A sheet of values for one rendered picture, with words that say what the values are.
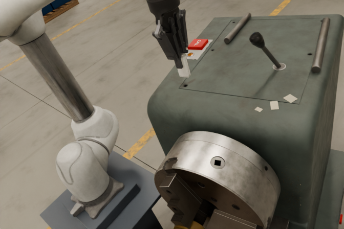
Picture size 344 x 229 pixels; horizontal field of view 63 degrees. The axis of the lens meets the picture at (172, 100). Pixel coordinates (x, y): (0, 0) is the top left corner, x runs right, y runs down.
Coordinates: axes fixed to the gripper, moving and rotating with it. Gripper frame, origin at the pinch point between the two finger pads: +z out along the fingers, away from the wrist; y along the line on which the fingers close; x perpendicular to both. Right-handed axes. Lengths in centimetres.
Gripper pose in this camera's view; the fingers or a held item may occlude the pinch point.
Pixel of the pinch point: (182, 65)
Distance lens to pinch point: 76.8
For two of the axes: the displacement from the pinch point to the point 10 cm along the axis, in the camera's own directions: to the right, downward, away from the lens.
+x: 8.3, 1.4, -5.4
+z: 2.7, 7.6, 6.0
